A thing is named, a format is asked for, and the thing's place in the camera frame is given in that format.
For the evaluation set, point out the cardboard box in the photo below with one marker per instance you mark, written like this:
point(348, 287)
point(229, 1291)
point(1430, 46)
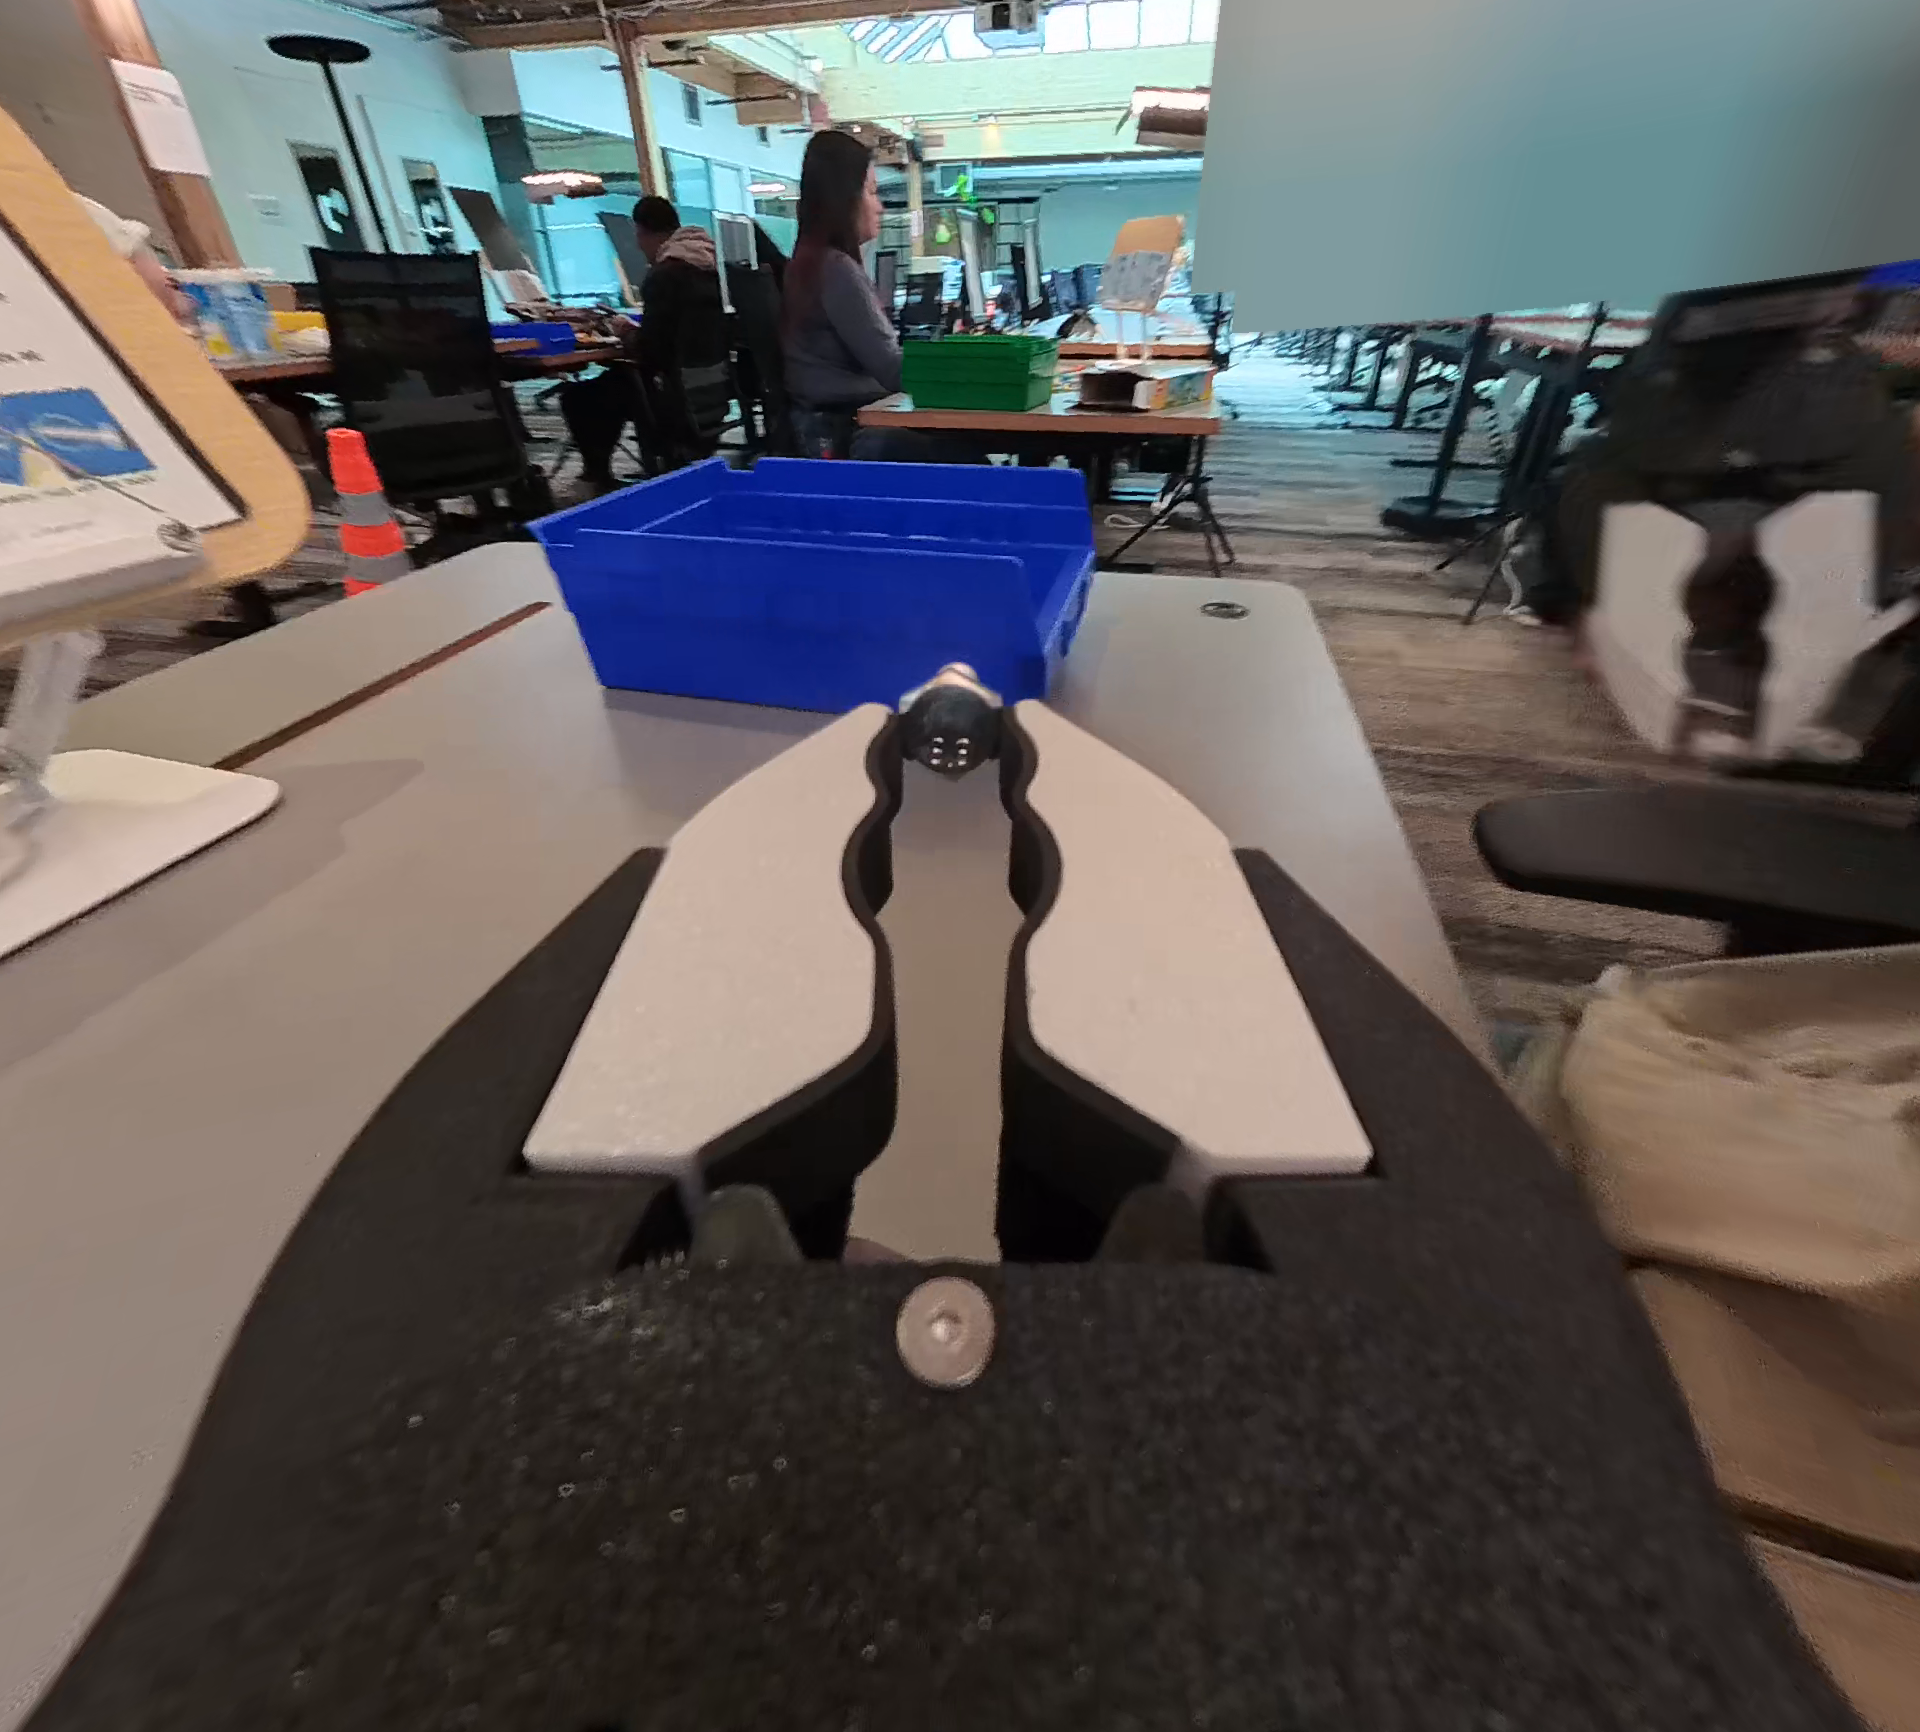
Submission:
point(1149, 387)

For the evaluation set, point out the green plastic bin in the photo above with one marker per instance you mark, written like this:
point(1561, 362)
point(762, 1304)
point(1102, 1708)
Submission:
point(974, 374)

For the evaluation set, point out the black tripod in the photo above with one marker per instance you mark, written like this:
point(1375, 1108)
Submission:
point(1184, 516)

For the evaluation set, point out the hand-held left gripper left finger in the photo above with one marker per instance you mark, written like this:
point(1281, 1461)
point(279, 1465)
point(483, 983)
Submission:
point(704, 983)

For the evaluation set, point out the orange traffic cone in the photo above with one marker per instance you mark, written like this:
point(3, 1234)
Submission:
point(364, 516)

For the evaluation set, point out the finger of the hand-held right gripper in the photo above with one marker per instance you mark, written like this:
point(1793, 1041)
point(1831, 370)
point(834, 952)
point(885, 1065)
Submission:
point(1642, 622)
point(1823, 606)

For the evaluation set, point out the blue divided plastic bin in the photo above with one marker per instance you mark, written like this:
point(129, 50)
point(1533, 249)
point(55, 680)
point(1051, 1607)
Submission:
point(810, 622)

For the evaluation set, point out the instruction board on white stand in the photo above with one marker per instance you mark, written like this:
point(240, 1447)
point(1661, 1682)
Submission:
point(151, 344)

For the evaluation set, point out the black office chair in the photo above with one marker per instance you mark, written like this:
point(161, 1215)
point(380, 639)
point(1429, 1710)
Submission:
point(405, 366)

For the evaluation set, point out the silver hex nut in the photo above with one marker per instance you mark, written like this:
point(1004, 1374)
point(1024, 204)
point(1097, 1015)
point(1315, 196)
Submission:
point(950, 742)

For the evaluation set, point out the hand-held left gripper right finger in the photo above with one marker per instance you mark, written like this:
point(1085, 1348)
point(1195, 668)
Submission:
point(1184, 983)

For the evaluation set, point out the wooden top work table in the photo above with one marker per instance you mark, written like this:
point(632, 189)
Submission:
point(1051, 417)

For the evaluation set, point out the printed instruction sheet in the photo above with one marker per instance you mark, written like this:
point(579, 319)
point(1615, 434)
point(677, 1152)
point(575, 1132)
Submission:
point(74, 473)

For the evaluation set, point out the black chair armrest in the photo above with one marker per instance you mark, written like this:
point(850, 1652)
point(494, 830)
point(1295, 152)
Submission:
point(1651, 854)

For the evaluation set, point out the black floor lamp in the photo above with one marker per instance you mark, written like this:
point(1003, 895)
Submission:
point(319, 49)

